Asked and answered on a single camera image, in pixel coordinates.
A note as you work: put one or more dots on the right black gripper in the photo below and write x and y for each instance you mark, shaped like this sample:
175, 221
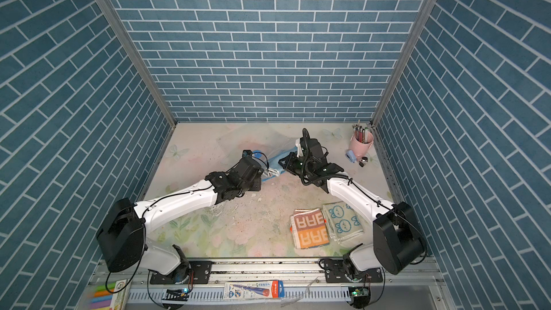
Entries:
290, 166

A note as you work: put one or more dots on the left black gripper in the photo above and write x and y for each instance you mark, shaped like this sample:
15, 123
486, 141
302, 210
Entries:
257, 181

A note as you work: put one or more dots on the light blue towel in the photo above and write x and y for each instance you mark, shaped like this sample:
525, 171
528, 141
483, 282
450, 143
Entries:
273, 167

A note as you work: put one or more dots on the clear vacuum bag blue zipper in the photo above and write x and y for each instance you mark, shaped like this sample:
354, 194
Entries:
268, 146

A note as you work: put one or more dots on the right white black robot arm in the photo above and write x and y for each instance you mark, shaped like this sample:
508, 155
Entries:
397, 239

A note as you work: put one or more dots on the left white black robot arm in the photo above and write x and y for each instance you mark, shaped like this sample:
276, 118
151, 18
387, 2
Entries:
124, 235

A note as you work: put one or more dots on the orange white folded towel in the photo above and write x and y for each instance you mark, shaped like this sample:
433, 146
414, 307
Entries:
308, 228

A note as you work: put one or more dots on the pale green bunny towel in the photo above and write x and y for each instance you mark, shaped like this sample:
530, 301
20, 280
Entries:
342, 221

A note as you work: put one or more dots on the small blue white eraser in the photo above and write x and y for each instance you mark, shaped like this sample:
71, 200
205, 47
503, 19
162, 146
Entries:
351, 156

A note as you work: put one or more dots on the pink pen cup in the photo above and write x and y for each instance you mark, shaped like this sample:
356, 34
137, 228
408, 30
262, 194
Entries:
360, 142

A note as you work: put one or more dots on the small metal binder clip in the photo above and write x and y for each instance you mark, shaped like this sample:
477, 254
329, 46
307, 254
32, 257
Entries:
363, 161

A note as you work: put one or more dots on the red blue packaged item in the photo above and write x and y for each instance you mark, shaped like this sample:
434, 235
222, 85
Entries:
241, 290

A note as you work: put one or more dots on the colourful marker set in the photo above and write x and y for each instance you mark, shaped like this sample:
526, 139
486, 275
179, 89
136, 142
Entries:
114, 296

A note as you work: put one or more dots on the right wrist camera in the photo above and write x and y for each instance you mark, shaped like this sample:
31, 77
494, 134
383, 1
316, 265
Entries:
299, 146

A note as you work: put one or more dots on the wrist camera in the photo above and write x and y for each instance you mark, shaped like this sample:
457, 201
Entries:
299, 146
247, 153

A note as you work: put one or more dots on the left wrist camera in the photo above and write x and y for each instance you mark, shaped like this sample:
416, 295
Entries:
247, 153

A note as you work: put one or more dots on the aluminium mounting rail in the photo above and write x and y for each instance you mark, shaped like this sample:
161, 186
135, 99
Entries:
320, 280

